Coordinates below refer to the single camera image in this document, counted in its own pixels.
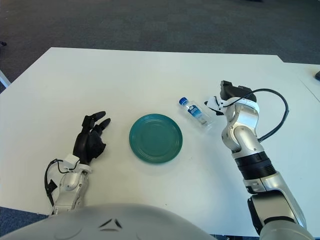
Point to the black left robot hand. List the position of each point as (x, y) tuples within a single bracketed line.
[(86, 145)]

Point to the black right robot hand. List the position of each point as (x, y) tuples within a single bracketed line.
[(235, 92)]

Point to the clear plastic water bottle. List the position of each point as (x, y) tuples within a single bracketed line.
[(195, 112)]

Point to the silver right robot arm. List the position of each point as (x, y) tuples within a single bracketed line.
[(242, 140)]

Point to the green ribbed plate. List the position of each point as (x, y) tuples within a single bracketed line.
[(155, 140)]

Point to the white desk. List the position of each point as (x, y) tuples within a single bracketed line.
[(3, 80), (307, 75)]

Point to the grey robot torso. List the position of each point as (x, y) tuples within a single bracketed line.
[(75, 225)]

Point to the small dark desk object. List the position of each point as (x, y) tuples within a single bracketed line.
[(318, 75)]

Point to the blue fabric pad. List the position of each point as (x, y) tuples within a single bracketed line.
[(15, 217)]

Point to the black office chair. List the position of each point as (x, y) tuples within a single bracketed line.
[(3, 43)]

